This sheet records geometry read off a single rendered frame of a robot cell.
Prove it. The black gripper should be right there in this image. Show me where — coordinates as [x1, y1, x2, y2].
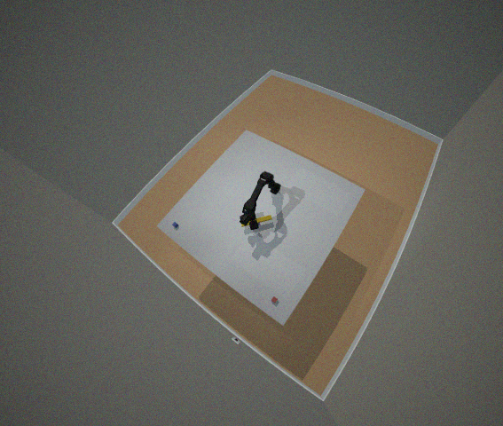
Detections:
[249, 215, 259, 230]

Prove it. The yellow bar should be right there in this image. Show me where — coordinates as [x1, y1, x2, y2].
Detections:
[241, 215, 272, 227]

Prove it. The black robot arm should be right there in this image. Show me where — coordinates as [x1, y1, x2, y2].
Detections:
[240, 171, 281, 225]

